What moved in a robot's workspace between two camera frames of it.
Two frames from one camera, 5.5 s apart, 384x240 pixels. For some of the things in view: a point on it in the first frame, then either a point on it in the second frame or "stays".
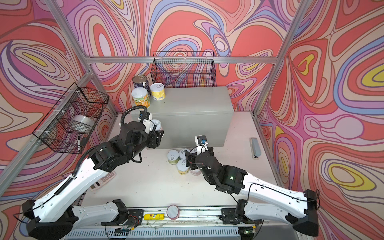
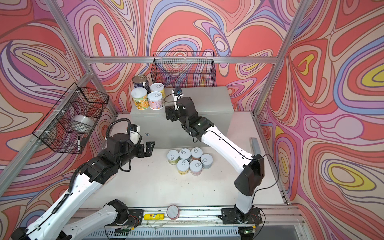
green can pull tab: [172, 156] stays
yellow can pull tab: [158, 91] stays
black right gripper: [190, 158] -> [171, 113]
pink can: [157, 123] -> [155, 100]
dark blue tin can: [141, 81] stays
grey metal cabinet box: [187, 112] stays
